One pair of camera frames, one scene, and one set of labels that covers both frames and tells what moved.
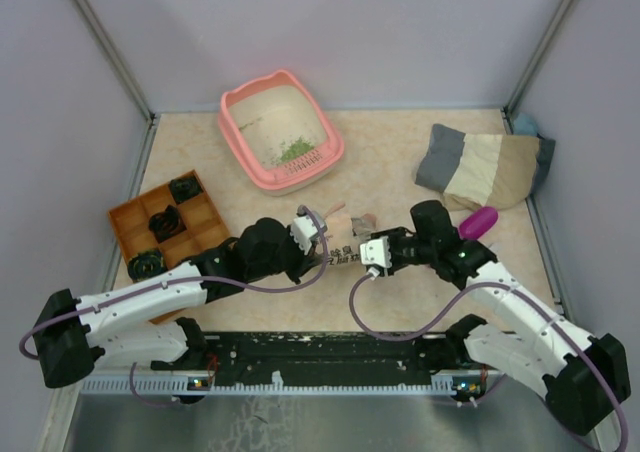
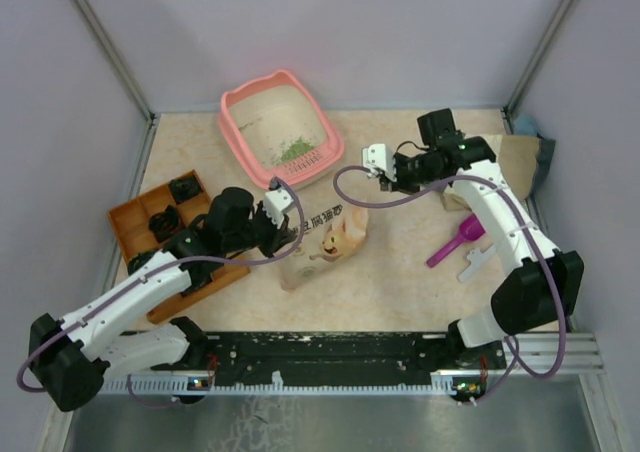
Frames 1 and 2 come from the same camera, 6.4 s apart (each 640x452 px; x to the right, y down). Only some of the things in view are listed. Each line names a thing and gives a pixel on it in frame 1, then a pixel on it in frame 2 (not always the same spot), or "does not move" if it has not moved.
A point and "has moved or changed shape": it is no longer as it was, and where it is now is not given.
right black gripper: (394, 233) -> (399, 182)
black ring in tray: (166, 224) does not move
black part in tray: (184, 188) does not move
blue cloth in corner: (524, 125) does not move
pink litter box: (279, 136) does not move
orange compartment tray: (165, 227) does not move
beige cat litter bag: (344, 235) has moved or changed shape
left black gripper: (304, 262) -> (278, 237)
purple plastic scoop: (478, 223) does not move
